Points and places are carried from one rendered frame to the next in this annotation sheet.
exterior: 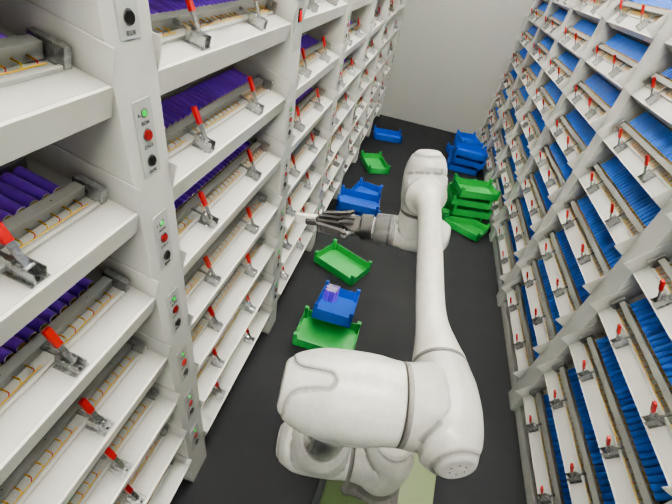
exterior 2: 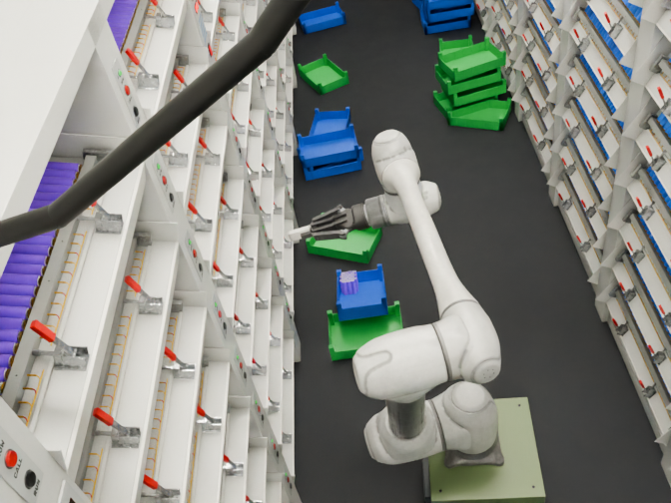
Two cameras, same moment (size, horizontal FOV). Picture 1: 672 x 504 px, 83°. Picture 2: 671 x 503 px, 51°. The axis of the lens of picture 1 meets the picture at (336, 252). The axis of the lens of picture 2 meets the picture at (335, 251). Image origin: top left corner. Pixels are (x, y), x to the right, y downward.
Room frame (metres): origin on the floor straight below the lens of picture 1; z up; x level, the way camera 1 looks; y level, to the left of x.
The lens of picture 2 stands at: (-0.59, 0.05, 2.26)
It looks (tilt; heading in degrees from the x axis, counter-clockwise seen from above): 44 degrees down; 359
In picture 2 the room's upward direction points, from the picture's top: 12 degrees counter-clockwise
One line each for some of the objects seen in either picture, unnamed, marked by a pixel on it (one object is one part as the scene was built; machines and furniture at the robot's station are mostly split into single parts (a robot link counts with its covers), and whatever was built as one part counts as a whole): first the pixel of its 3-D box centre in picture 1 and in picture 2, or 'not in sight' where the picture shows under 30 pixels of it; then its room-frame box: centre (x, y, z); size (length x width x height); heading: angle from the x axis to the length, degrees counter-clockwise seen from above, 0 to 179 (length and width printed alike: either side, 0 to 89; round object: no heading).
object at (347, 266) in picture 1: (342, 261); (343, 237); (1.80, -0.05, 0.04); 0.30 x 0.20 x 0.08; 59
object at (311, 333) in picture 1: (327, 332); (365, 330); (1.23, -0.04, 0.04); 0.30 x 0.20 x 0.08; 83
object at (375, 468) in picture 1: (382, 454); (466, 414); (0.52, -0.26, 0.41); 0.18 x 0.16 x 0.22; 92
